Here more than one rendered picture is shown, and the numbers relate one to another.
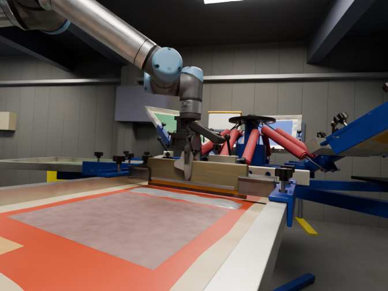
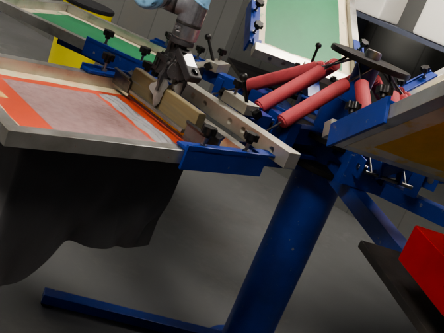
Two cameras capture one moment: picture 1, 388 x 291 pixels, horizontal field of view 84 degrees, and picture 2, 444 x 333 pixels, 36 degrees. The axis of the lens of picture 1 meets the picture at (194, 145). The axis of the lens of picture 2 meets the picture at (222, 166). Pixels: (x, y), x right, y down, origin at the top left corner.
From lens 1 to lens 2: 1.45 m
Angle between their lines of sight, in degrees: 25
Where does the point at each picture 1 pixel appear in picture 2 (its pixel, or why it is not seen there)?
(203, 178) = (167, 111)
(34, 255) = (11, 103)
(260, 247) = (96, 138)
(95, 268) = (32, 118)
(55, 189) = (36, 69)
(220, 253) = not seen: hidden behind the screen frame
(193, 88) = (189, 12)
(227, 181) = (182, 121)
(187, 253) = not seen: hidden behind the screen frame
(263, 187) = (199, 139)
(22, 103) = not seen: outside the picture
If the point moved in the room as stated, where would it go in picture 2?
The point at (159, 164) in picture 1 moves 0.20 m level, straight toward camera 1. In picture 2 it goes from (141, 79) to (115, 85)
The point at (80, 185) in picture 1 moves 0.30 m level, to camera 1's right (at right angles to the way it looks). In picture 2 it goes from (58, 72) to (139, 113)
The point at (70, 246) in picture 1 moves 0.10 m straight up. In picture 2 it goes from (28, 108) to (39, 71)
